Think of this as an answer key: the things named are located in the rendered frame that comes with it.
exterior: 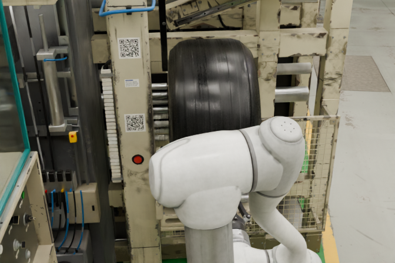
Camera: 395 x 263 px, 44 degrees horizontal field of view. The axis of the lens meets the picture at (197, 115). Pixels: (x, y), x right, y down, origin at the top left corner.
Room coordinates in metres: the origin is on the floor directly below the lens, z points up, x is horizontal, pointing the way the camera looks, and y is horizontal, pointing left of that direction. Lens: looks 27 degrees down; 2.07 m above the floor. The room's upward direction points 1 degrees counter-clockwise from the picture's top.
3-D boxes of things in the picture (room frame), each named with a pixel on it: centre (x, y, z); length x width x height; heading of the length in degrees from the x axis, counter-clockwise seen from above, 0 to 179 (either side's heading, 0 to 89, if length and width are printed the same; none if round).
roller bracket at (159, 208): (1.70, 0.16, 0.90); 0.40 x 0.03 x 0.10; 3
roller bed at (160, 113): (2.07, 0.22, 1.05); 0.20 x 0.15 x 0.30; 93
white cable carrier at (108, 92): (1.64, 0.32, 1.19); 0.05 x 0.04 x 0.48; 3
